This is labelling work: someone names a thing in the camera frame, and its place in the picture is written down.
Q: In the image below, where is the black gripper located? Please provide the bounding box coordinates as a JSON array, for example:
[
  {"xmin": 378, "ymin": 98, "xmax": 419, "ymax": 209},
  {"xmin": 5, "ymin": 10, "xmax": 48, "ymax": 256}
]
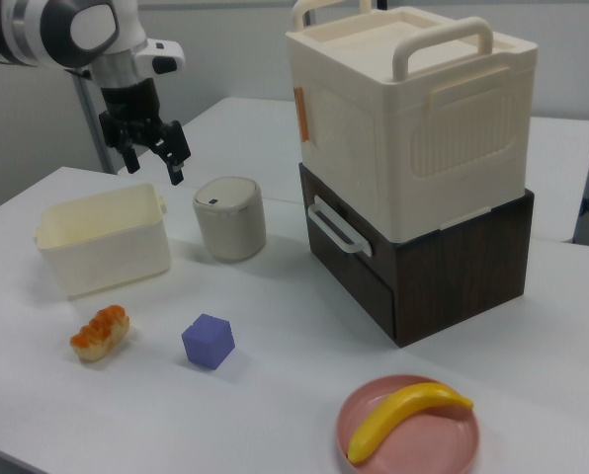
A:
[{"xmin": 98, "ymin": 77, "xmax": 193, "ymax": 187}]

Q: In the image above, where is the cream plastic box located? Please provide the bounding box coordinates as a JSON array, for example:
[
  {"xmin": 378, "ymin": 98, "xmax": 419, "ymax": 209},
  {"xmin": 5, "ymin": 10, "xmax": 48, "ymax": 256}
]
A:
[{"xmin": 31, "ymin": 182, "xmax": 172, "ymax": 300}]

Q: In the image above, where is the large cream storage box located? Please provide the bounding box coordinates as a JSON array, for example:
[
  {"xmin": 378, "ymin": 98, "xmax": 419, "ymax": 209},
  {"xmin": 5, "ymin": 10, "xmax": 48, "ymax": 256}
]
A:
[{"xmin": 284, "ymin": 0, "xmax": 539, "ymax": 245}]

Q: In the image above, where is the grey metal pole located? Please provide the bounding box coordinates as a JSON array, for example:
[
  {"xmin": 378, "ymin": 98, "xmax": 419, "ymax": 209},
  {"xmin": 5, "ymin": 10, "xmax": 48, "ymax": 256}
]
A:
[{"xmin": 70, "ymin": 68, "xmax": 119, "ymax": 175}]

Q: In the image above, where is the beige small lidded trash can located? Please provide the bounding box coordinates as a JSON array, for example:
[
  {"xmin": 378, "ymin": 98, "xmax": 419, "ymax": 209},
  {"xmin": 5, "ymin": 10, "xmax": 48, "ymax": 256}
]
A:
[{"xmin": 192, "ymin": 176, "xmax": 268, "ymax": 264}]

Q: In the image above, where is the toy bread with orange topping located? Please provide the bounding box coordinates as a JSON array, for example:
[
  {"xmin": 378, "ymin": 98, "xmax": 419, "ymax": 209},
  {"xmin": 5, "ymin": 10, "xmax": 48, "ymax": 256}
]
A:
[{"xmin": 69, "ymin": 304, "xmax": 131, "ymax": 363}]

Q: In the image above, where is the purple cube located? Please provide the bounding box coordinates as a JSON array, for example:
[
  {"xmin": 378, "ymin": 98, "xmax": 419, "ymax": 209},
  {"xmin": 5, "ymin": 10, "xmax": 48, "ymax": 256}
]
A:
[{"xmin": 181, "ymin": 313, "xmax": 237, "ymax": 372}]

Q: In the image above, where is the dark wood drawer cabinet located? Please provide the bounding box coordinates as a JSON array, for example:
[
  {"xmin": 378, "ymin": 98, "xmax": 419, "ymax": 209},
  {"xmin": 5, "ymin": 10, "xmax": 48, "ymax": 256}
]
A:
[{"xmin": 297, "ymin": 162, "xmax": 537, "ymax": 351}]

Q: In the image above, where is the yellow toy banana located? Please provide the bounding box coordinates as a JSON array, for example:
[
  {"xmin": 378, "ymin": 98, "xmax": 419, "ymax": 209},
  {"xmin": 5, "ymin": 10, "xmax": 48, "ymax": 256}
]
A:
[{"xmin": 347, "ymin": 381, "xmax": 474, "ymax": 465}]

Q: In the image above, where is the pink plate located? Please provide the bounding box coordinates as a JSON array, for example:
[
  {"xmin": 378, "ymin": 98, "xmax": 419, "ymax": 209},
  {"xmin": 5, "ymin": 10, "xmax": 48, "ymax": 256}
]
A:
[{"xmin": 336, "ymin": 374, "xmax": 481, "ymax": 474}]

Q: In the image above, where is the translucent white drawer handle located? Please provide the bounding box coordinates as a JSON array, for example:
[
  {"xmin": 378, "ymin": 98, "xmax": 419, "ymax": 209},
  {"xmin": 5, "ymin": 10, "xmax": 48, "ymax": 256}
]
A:
[{"xmin": 306, "ymin": 194, "xmax": 375, "ymax": 259}]

